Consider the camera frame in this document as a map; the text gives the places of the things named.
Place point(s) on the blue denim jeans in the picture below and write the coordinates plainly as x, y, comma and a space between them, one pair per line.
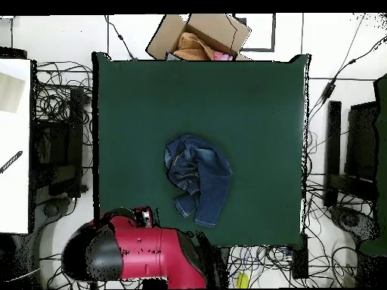
208, 181

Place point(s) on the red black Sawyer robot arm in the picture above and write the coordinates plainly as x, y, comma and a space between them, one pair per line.
145, 256

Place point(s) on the black flat panel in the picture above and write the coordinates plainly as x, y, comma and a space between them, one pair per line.
361, 142

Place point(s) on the grey chair base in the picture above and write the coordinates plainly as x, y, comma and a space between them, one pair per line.
51, 209

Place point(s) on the black metal stand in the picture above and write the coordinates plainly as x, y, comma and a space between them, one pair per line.
75, 120

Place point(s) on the yellow ball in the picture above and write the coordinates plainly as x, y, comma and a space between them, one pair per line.
242, 281

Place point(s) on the white desk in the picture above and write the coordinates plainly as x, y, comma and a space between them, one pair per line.
15, 196

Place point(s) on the dark green table cloth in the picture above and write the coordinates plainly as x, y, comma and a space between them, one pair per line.
242, 120

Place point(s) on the black ribbed strip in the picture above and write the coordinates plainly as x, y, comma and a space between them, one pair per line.
12, 161

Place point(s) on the grey cloth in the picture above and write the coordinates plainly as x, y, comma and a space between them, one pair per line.
172, 56

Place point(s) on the black power strip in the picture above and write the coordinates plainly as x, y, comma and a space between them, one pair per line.
300, 262

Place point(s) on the orange towel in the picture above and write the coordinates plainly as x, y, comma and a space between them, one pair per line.
190, 48

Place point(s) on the brown cardboard box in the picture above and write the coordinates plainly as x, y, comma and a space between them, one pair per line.
163, 39

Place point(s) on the pink cloth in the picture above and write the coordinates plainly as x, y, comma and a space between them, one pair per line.
222, 56

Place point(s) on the beige box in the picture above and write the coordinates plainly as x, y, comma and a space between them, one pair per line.
10, 93

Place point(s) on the black upright bar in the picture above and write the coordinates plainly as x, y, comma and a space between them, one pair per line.
333, 145

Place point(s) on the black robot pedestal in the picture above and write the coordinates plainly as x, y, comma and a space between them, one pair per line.
220, 265

